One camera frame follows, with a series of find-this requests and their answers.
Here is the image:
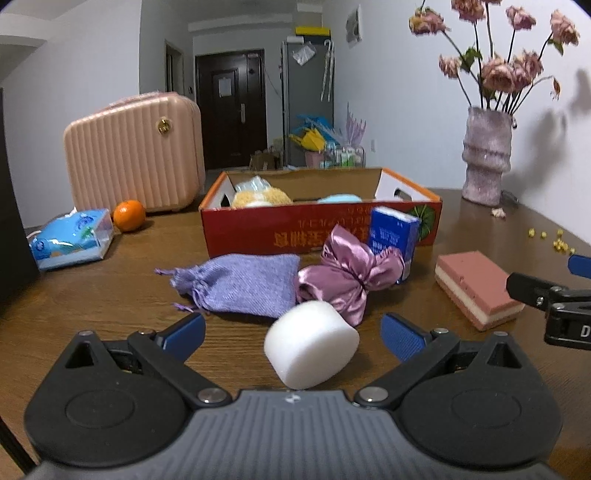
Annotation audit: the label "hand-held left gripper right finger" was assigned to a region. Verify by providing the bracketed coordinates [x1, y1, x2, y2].
[355, 312, 532, 409]

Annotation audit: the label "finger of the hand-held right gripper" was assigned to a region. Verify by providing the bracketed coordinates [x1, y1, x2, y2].
[505, 272, 591, 319]
[568, 254, 591, 280]

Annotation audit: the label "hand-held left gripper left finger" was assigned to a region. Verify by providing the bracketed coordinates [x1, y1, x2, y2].
[55, 312, 233, 409]

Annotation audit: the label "pink white layered sponge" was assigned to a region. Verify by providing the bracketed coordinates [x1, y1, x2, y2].
[434, 250, 526, 331]

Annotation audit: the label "purple drawstring pouch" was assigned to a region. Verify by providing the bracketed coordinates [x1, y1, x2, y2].
[154, 253, 302, 319]

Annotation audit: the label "white foam cylinder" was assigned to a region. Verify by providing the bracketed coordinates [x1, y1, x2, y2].
[264, 300, 360, 389]

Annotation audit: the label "red cardboard box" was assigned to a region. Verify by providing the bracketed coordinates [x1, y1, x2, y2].
[199, 167, 443, 259]

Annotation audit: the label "yellow white plush sheep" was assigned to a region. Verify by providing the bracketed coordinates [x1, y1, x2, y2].
[232, 186, 294, 208]

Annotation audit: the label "clear plastic bag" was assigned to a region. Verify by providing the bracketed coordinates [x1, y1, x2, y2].
[235, 175, 273, 193]

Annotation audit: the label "scattered yellow crumbs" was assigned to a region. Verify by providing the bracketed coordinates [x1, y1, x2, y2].
[526, 226, 577, 256]

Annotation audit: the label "small blue carton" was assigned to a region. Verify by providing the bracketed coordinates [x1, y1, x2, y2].
[367, 205, 422, 282]

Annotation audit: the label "orange mandarin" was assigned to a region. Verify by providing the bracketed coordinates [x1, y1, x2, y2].
[113, 199, 147, 232]

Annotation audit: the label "pink textured vase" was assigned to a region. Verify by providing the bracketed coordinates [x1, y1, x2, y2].
[462, 106, 514, 207]

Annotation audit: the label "blue tissue pack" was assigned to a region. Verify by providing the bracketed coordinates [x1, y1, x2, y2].
[28, 208, 115, 271]

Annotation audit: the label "pink ribbed suitcase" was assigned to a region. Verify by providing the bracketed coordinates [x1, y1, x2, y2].
[63, 91, 206, 214]

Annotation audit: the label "brown floor cardboard box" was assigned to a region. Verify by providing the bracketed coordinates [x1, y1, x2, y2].
[249, 150, 282, 171]

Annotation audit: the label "black paper bag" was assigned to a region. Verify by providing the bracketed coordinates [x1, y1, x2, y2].
[0, 88, 41, 319]

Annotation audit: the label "dried pink roses bouquet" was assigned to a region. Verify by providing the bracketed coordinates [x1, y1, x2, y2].
[409, 0, 581, 114]

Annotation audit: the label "purple plastic hanger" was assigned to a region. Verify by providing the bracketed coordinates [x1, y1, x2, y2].
[344, 102, 368, 144]

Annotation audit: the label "dark brown entrance door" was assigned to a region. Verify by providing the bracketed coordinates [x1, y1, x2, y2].
[194, 49, 269, 171]

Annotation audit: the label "blue plastic stool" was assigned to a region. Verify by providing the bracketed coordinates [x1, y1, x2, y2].
[295, 114, 334, 134]

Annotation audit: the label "grey refrigerator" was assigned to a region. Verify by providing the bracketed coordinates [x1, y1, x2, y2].
[281, 38, 334, 168]

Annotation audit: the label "interior side door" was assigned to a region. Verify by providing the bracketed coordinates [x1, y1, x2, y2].
[165, 39, 184, 93]

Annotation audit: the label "white folded umbrella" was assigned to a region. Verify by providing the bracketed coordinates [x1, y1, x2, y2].
[320, 39, 334, 101]

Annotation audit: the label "clear bag on refrigerator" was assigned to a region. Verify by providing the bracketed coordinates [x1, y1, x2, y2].
[292, 43, 317, 66]

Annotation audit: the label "wire cart with bottles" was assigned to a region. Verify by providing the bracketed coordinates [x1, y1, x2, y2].
[323, 141, 366, 168]

